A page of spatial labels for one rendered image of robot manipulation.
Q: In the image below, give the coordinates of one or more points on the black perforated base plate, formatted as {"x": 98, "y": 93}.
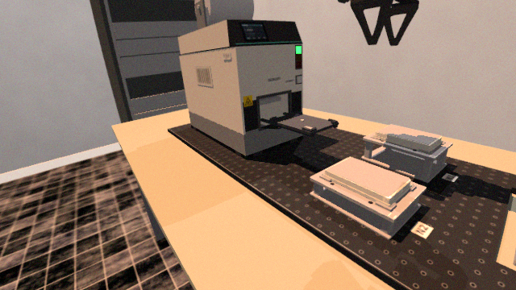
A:
{"x": 467, "y": 215}

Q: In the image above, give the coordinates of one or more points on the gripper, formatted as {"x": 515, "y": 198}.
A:
{"x": 387, "y": 9}

